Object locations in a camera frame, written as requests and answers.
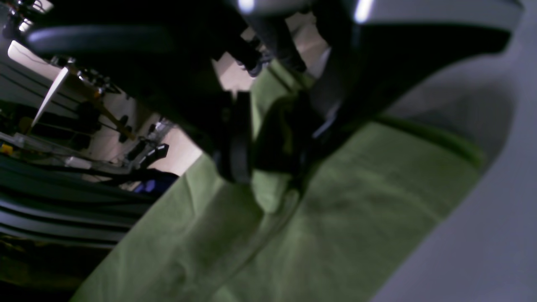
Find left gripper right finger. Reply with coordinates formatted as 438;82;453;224
291;0;524;179

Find green T-shirt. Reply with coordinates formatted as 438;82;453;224
69;59;487;302

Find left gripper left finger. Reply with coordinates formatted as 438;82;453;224
24;0;252;184

